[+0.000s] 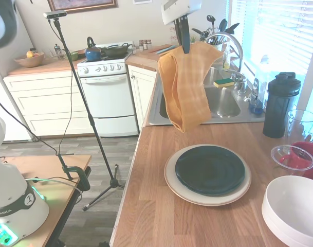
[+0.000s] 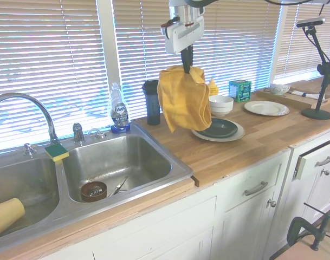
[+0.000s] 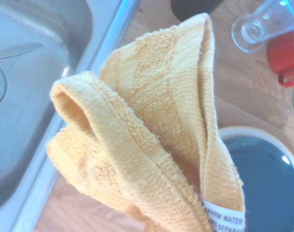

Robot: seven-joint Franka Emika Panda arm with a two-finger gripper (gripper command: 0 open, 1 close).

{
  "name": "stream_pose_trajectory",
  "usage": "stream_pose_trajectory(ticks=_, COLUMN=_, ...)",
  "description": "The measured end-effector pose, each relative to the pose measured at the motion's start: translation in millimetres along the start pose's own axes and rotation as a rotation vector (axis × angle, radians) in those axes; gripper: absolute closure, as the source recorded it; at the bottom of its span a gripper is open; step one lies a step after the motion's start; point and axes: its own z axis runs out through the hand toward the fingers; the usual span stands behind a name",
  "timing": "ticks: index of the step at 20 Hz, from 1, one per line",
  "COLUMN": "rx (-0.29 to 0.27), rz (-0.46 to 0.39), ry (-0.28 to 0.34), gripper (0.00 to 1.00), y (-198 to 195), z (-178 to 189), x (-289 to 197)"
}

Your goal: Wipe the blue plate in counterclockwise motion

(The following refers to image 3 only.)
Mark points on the yellow terry cloth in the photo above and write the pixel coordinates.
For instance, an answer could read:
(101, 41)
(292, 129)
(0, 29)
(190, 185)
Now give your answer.
(149, 108)

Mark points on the large cream plate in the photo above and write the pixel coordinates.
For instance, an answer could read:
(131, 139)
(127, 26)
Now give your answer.
(245, 130)

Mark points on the dark blue plate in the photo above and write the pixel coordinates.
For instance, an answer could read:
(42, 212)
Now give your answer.
(270, 193)

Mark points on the black shaker bottle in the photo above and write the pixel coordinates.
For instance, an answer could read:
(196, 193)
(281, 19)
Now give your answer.
(195, 9)

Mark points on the stainless steel double sink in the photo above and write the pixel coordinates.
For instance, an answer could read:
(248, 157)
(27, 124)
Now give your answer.
(28, 120)

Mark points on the clear stemmed glass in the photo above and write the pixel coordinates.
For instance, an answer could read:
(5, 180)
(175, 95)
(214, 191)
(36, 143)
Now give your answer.
(251, 31)

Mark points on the metal table knife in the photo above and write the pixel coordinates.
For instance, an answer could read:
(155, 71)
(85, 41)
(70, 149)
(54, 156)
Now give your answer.
(16, 50)

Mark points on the red mug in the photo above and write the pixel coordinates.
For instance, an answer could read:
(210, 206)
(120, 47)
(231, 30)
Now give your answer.
(284, 55)

